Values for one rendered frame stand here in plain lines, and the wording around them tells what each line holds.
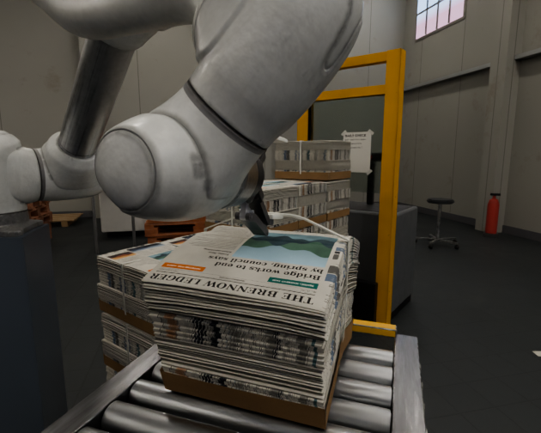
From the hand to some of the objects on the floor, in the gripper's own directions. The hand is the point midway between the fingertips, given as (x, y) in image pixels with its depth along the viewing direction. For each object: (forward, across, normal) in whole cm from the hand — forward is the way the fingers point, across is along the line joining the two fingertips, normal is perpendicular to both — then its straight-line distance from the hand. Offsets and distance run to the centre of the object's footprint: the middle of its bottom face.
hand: (276, 177), depth 70 cm
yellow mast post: (+200, +101, +19) cm, 225 cm away
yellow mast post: (+220, +102, -44) cm, 246 cm away
